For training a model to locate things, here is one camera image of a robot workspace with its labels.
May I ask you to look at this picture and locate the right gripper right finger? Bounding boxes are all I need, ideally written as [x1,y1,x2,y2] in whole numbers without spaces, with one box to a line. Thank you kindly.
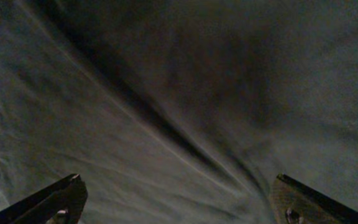
[269,174,358,224]

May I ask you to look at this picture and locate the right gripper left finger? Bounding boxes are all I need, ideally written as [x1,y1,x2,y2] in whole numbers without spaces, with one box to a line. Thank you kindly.
[0,174,88,224]

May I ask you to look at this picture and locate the black t-shirt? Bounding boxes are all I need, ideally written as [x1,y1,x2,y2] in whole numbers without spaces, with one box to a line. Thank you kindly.
[0,0,358,223]

